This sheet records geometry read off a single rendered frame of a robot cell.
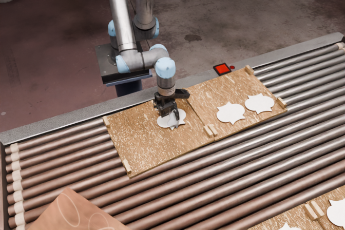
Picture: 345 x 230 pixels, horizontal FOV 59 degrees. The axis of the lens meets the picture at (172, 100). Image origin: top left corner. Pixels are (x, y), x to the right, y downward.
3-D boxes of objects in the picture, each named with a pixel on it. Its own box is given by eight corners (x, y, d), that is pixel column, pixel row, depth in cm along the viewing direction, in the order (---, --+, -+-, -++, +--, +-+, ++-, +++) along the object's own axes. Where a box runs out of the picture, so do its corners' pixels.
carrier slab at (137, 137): (102, 120, 146) (102, 118, 145) (178, 92, 158) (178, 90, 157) (129, 179, 125) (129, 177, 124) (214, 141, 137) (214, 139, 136)
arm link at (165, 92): (169, 74, 128) (179, 85, 124) (169, 82, 132) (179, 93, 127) (153, 81, 126) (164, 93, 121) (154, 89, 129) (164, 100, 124)
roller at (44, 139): (8, 150, 141) (4, 144, 137) (338, 46, 189) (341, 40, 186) (9, 158, 137) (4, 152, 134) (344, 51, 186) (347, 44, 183)
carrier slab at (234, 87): (180, 92, 158) (180, 90, 157) (245, 69, 170) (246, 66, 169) (214, 141, 137) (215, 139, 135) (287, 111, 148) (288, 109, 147)
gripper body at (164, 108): (153, 108, 137) (151, 90, 128) (169, 100, 140) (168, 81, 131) (161, 119, 133) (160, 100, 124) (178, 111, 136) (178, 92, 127)
